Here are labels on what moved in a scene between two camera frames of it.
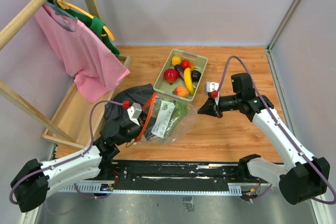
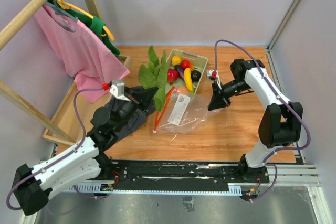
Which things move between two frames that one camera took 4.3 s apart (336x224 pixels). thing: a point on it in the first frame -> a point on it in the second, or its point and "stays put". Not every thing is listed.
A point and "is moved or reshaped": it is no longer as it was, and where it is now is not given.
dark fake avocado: (195, 75) stays put
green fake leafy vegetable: (167, 115) -> (155, 75)
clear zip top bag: (167, 120) is moved or reshaped
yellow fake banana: (188, 80) stays put
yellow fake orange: (176, 60) stays put
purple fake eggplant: (180, 71) stays put
